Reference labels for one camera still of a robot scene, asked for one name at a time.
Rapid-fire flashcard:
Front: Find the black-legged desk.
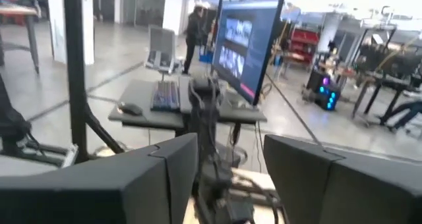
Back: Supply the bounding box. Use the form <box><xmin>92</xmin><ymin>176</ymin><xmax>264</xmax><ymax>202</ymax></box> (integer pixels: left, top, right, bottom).
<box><xmin>351</xmin><ymin>42</ymin><xmax>422</xmax><ymax>120</ymax></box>

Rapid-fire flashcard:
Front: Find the dark grey computer desk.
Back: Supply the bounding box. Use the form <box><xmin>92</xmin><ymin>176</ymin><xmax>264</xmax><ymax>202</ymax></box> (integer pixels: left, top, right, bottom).
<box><xmin>107</xmin><ymin>74</ymin><xmax>268</xmax><ymax>134</ymax></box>

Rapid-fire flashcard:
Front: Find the black computer mouse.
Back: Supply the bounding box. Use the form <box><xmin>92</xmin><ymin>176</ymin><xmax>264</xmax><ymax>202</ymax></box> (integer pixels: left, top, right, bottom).
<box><xmin>117</xmin><ymin>101</ymin><xmax>144</xmax><ymax>117</ymax></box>

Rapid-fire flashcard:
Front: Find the computer tower with coloured lights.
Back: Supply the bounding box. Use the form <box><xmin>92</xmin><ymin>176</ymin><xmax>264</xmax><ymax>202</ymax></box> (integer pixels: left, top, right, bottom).
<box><xmin>305</xmin><ymin>70</ymin><xmax>342</xmax><ymax>112</ymax></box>

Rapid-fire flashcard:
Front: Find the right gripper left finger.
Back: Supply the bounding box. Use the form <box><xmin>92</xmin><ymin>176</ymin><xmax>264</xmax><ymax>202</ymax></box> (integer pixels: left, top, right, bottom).
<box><xmin>0</xmin><ymin>133</ymin><xmax>198</xmax><ymax>224</ymax></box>

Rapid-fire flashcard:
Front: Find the black metal table frame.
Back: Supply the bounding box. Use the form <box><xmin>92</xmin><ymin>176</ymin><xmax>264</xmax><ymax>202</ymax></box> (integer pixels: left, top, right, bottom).
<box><xmin>0</xmin><ymin>0</ymin><xmax>126</xmax><ymax>177</ymax></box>

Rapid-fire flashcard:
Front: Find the red tool cabinet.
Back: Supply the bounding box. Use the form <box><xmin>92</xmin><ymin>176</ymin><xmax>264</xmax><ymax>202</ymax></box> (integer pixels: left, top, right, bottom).
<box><xmin>287</xmin><ymin>27</ymin><xmax>320</xmax><ymax>67</ymax></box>

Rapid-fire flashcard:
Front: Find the backlit computer keyboard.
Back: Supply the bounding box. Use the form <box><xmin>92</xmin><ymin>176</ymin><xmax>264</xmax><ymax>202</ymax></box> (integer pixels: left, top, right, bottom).
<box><xmin>150</xmin><ymin>80</ymin><xmax>181</xmax><ymax>113</ymax></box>

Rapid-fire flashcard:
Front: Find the black cabled object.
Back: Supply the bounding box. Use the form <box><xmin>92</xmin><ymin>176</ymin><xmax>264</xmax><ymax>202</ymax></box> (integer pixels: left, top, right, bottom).
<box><xmin>0</xmin><ymin>74</ymin><xmax>33</xmax><ymax>156</ymax></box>

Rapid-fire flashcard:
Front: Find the blue bin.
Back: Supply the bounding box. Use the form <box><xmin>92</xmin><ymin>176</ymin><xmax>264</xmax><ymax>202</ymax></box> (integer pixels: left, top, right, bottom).
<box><xmin>198</xmin><ymin>49</ymin><xmax>214</xmax><ymax>64</ymax></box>

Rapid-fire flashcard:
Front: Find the white pillar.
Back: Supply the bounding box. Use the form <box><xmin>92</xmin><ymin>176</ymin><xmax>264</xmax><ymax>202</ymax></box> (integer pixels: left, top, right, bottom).
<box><xmin>45</xmin><ymin>0</ymin><xmax>96</xmax><ymax>66</ymax></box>

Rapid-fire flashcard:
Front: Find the person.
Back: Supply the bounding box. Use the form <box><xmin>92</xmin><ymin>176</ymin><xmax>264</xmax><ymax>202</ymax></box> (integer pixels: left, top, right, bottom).
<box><xmin>378</xmin><ymin>99</ymin><xmax>422</xmax><ymax>131</ymax></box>
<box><xmin>182</xmin><ymin>5</ymin><xmax>208</xmax><ymax>75</ymax></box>

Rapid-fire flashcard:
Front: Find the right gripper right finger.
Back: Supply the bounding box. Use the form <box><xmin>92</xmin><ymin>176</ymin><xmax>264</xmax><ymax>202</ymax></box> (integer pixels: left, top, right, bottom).
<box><xmin>263</xmin><ymin>134</ymin><xmax>422</xmax><ymax>224</ymax></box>

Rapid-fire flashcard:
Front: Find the blue-screen computer monitor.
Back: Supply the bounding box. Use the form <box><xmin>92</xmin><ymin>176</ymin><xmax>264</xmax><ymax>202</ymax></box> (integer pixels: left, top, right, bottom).
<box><xmin>212</xmin><ymin>0</ymin><xmax>285</xmax><ymax>107</ymax></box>

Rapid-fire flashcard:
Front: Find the grey-legged table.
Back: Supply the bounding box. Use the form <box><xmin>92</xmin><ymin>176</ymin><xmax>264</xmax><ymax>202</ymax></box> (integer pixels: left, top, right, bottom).
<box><xmin>0</xmin><ymin>3</ymin><xmax>42</xmax><ymax>75</ymax></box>

